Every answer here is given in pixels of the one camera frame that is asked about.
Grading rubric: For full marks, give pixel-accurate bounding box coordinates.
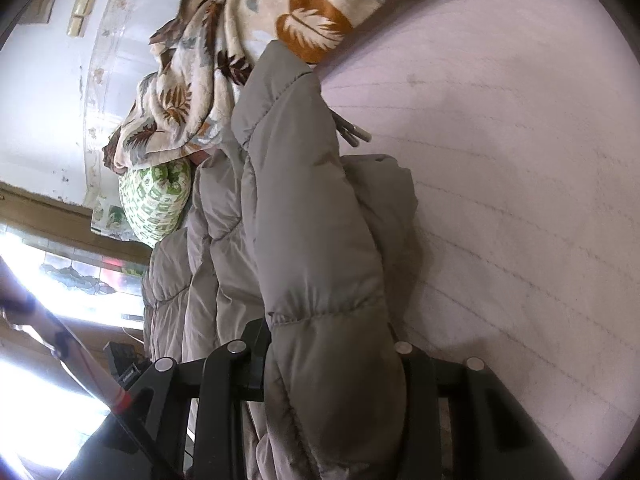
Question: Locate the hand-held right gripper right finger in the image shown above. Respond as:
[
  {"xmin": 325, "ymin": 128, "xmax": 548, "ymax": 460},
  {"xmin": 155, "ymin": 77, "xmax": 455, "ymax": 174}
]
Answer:
[{"xmin": 394, "ymin": 340, "xmax": 576, "ymax": 480}]

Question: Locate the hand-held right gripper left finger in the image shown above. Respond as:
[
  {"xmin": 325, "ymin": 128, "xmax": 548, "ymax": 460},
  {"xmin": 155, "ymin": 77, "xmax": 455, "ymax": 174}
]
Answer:
[{"xmin": 57, "ymin": 317, "xmax": 273, "ymax": 480}]

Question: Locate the grey puffer jacket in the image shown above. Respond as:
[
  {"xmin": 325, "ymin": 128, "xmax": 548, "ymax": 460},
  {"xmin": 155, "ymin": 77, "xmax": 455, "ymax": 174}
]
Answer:
[{"xmin": 141, "ymin": 40, "xmax": 422, "ymax": 480}]

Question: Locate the black box device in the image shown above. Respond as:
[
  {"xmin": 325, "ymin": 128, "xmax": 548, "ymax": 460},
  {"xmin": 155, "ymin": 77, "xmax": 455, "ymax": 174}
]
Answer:
[{"xmin": 102, "ymin": 341, "xmax": 152, "ymax": 392}]

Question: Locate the green patterned pillow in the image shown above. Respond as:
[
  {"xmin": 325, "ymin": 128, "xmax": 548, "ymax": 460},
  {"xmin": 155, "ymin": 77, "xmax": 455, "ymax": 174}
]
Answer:
[{"xmin": 119, "ymin": 156, "xmax": 194, "ymax": 249}]

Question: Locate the leaf printed blanket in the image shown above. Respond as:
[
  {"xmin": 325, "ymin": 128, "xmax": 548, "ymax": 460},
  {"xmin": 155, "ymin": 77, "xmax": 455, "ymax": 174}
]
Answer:
[{"xmin": 102, "ymin": 0, "xmax": 463, "ymax": 175}]

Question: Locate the pale cable with red band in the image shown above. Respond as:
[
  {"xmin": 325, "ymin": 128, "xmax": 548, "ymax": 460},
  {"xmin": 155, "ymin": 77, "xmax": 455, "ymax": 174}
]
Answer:
[{"xmin": 0, "ymin": 255, "xmax": 177, "ymax": 480}]

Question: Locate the wooden window frame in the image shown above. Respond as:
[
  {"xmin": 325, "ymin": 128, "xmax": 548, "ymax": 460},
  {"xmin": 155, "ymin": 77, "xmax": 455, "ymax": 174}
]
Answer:
[{"xmin": 0, "ymin": 180, "xmax": 152, "ymax": 262}]

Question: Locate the beige wall switch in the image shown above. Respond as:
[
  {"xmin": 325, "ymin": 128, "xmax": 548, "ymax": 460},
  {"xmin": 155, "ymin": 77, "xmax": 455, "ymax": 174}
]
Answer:
[{"xmin": 67, "ymin": 0, "xmax": 100, "ymax": 39}]

